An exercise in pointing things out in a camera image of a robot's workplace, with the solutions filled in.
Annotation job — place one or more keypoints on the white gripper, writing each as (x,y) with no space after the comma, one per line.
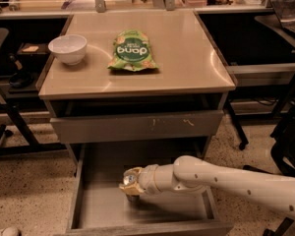
(147,178)

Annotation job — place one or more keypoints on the silver redbull can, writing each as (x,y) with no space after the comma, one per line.
(129,181)

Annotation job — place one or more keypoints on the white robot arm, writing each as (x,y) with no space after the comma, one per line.
(190,175)

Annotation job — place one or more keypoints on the open middle drawer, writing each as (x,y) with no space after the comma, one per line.
(100,208)

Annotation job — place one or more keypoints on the grey top drawer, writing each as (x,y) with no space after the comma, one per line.
(135,127)

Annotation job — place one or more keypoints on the grey drawer cabinet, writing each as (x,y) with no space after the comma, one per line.
(190,74)

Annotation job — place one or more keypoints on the green chip bag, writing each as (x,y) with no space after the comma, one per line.
(132,52)

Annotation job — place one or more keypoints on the white shoe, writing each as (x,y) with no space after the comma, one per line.
(10,231)

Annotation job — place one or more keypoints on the white ceramic bowl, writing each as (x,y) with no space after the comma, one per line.
(69,49)

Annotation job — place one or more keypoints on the black office chair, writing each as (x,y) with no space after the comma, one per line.
(283,151)

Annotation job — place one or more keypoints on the black laptop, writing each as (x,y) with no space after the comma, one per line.
(285,12)

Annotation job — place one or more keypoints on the black left desk frame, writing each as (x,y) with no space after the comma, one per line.
(14,115)

